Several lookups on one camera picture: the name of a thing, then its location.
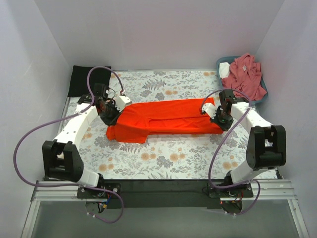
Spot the orange t-shirt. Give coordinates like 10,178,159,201
106,98,223,143

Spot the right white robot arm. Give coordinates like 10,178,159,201
201,89,286,197

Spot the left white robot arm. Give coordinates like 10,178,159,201
42,84,132,198

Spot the floral table mat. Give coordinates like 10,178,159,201
53,70,278,179

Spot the folded black t-shirt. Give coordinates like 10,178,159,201
67,65,111,97

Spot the pink t-shirt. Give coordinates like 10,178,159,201
222,53,266,101

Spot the white t-shirt in basket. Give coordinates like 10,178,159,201
219,62,230,79

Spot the teal laundry basket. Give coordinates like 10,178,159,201
216,56,268,105

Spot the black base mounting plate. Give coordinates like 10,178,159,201
76,178,254,210

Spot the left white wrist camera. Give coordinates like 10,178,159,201
114,95,132,112

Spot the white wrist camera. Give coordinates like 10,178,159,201
200,103,217,119
114,95,132,112

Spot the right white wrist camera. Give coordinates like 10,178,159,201
200,103,217,119

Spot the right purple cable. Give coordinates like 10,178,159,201
199,89,261,215

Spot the purple cable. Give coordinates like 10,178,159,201
13,65,126,223
199,89,261,215

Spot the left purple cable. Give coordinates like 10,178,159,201
13,65,126,223

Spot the aluminium rail frame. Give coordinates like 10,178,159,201
22,179,309,238

